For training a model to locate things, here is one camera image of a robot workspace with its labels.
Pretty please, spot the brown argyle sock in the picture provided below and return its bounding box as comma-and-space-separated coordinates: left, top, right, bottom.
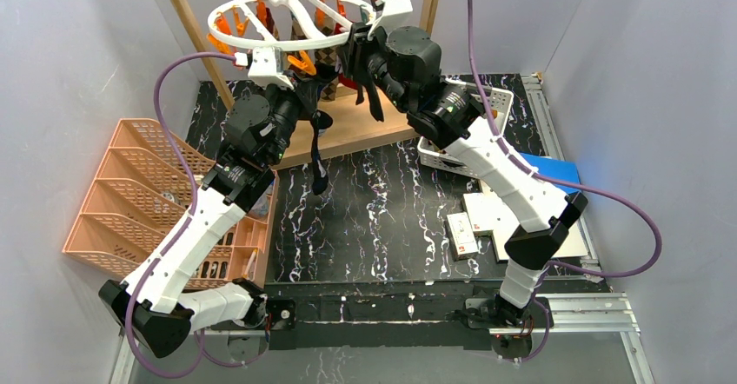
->
315, 48, 338, 102

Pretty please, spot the peach mesh file organizer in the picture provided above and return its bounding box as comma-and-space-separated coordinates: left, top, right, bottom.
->
63, 118, 278, 291

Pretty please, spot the orange clothes peg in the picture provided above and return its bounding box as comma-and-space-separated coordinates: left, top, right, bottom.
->
207, 33, 234, 56

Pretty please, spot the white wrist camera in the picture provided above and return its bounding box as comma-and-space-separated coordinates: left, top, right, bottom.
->
235, 46, 294, 90
367, 0, 413, 41

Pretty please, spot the blue folder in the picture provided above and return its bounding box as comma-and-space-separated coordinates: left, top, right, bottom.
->
521, 153, 580, 184

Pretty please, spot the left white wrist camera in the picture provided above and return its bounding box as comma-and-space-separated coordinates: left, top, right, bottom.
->
235, 46, 294, 90

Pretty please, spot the white flat board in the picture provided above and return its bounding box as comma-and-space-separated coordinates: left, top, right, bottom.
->
462, 193, 588, 262

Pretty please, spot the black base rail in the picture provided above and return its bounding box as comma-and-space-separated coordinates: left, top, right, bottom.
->
123, 277, 577, 351

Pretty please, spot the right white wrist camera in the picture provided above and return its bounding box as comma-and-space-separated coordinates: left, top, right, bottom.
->
367, 0, 413, 41

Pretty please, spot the small white red box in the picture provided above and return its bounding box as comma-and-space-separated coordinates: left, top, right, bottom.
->
446, 212, 479, 261

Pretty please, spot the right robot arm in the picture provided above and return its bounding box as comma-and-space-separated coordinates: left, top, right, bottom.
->
337, 23, 588, 325

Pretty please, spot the black sock with blue print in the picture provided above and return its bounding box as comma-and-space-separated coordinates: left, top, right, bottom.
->
296, 93, 334, 195

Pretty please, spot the yellow-orange clothes peg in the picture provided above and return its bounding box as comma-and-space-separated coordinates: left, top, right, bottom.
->
287, 50, 317, 76

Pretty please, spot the white round clip hanger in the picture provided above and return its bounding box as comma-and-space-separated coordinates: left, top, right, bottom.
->
207, 0, 376, 52

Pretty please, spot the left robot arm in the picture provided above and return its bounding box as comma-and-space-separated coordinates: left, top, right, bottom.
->
99, 78, 332, 358

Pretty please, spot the white perforated laundry basket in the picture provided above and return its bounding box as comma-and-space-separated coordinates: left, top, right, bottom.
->
416, 86, 514, 178

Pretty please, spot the wooden hanger rack frame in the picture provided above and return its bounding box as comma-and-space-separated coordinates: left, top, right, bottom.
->
169, 0, 438, 169

